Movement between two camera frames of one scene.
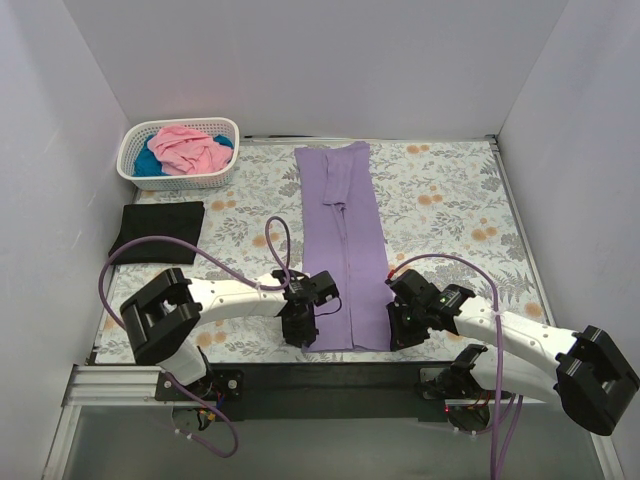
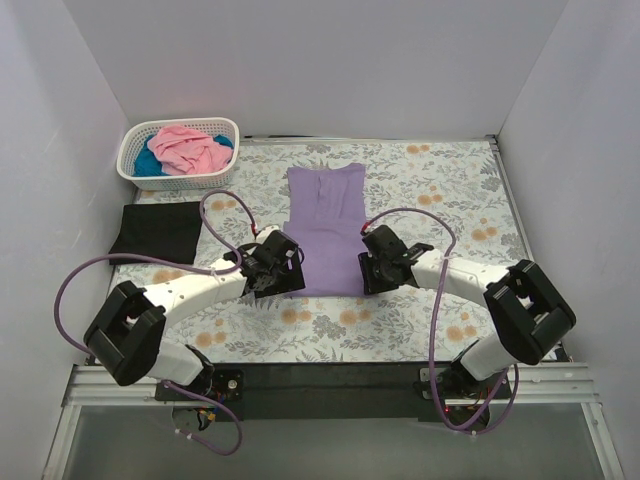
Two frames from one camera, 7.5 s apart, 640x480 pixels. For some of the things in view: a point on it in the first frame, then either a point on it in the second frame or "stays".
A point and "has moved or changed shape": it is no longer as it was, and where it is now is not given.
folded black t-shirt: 179,220 stays
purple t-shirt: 340,236 has moved or changed shape
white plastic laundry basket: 179,155 stays
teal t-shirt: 148,164 stays
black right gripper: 403,329 → 372,275
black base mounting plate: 310,391 stays
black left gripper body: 298,329 → 282,280
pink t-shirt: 182,151 stays
